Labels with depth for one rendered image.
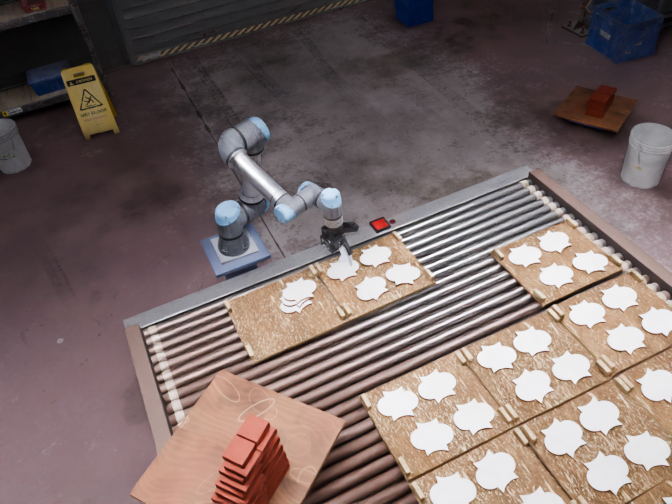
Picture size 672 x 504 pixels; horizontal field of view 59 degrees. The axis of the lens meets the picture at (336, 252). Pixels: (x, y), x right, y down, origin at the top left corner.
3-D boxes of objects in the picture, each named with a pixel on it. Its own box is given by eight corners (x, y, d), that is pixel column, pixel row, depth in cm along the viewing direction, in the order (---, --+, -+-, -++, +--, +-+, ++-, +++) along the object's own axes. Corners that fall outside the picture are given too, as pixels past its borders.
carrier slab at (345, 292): (313, 268, 264) (313, 266, 263) (394, 235, 275) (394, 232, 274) (350, 322, 241) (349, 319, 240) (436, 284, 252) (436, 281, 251)
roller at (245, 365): (164, 398, 228) (160, 391, 224) (574, 224, 277) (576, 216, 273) (167, 408, 225) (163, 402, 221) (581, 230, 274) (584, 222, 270)
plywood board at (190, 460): (130, 496, 186) (129, 494, 185) (221, 371, 216) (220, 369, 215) (267, 570, 167) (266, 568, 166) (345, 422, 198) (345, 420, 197)
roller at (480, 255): (161, 388, 231) (157, 381, 228) (567, 218, 280) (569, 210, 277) (164, 398, 228) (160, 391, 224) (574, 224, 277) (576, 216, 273)
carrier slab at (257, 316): (224, 305, 253) (223, 302, 252) (312, 269, 264) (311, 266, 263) (252, 365, 230) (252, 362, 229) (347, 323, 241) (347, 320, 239)
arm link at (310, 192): (289, 189, 234) (309, 200, 228) (310, 176, 240) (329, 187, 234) (291, 205, 239) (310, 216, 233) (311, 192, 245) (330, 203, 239)
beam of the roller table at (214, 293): (127, 328, 257) (122, 319, 253) (524, 173, 309) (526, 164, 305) (131, 342, 251) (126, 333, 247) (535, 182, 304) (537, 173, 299)
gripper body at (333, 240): (320, 245, 248) (318, 224, 239) (337, 236, 251) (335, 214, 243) (332, 255, 243) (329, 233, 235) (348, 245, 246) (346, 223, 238)
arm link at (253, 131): (231, 215, 284) (225, 122, 243) (255, 200, 292) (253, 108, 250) (247, 229, 279) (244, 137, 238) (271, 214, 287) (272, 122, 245)
